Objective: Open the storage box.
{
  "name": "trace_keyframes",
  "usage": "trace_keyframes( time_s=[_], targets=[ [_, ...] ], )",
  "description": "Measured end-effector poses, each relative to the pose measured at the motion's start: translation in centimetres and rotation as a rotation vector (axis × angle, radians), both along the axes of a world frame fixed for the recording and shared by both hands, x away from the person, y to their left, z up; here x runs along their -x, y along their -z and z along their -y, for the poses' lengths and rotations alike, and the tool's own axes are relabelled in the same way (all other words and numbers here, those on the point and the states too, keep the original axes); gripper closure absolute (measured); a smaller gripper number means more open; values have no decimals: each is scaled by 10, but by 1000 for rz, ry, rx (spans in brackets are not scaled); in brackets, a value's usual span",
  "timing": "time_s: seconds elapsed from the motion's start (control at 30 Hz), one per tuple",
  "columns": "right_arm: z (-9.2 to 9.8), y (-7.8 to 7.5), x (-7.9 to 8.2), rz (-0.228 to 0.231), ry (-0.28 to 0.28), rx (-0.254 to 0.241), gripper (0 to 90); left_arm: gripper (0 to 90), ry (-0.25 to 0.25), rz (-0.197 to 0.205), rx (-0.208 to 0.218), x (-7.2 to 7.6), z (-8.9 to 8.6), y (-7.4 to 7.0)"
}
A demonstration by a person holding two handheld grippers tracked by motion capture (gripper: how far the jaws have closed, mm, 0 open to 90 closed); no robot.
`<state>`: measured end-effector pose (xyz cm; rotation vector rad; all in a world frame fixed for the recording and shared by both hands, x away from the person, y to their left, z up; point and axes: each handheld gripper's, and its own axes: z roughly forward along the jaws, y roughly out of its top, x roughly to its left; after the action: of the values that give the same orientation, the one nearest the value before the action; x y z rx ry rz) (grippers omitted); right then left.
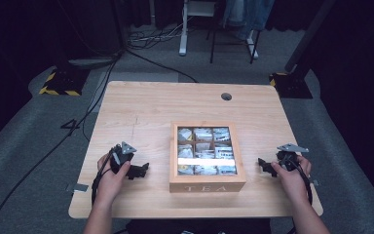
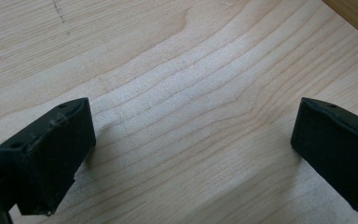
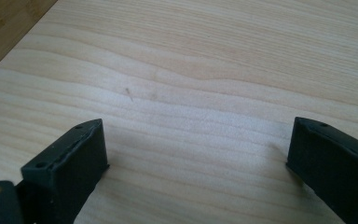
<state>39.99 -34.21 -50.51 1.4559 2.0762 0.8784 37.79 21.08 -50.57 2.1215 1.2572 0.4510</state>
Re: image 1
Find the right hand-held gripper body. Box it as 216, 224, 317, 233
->
276, 142, 310, 173

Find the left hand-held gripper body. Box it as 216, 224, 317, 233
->
109, 140, 138, 175

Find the person's right hand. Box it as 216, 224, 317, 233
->
270, 155, 313, 203

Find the person's left hand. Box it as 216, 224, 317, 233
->
95, 153, 132, 205

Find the wooden tea box glass lid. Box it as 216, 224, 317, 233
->
168, 121, 247, 194

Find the group of tea bags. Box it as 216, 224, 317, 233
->
176, 126, 238, 176

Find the black stand base striped tape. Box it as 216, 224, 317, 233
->
38, 65, 92, 98
268, 71, 314, 99

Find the slanted black stand pole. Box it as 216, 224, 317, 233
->
283, 0, 337, 74

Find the white desk leg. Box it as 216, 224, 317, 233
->
178, 0, 218, 57

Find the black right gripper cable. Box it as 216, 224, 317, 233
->
294, 160, 314, 207

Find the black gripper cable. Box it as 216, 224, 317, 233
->
91, 147, 116, 207
294, 160, 314, 207

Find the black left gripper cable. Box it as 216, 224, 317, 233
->
91, 147, 116, 207

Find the long black floor cable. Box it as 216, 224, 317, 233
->
0, 48, 125, 234

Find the bundle of floor cables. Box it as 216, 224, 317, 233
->
127, 19, 193, 52

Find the black metal stool frame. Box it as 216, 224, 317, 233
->
206, 0, 263, 65

